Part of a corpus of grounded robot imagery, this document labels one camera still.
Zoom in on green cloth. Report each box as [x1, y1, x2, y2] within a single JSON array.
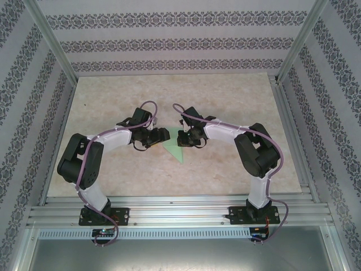
[[161, 127, 187, 164]]

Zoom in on grey metal sheet panel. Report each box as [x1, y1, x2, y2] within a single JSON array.
[[27, 237, 346, 271]]

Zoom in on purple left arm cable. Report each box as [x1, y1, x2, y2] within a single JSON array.
[[75, 101, 159, 249]]

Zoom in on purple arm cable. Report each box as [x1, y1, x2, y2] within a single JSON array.
[[172, 103, 290, 247], [75, 101, 159, 249]]

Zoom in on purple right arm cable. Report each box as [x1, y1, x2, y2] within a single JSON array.
[[172, 103, 290, 247]]

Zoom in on aluminium mounting rail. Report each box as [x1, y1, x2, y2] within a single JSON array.
[[27, 196, 335, 227]]

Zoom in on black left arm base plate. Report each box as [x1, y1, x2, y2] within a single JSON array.
[[80, 207, 130, 226]]

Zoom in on aluminium side rail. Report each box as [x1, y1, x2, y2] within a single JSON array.
[[270, 75, 322, 203], [38, 80, 78, 206]]

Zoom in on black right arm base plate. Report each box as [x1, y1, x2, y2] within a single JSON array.
[[228, 206, 281, 225]]

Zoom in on slotted grey cable duct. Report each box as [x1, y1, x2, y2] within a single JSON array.
[[38, 228, 252, 239]]

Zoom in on aluminium frame post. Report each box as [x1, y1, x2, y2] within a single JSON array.
[[277, 0, 330, 84], [24, 0, 79, 83]]

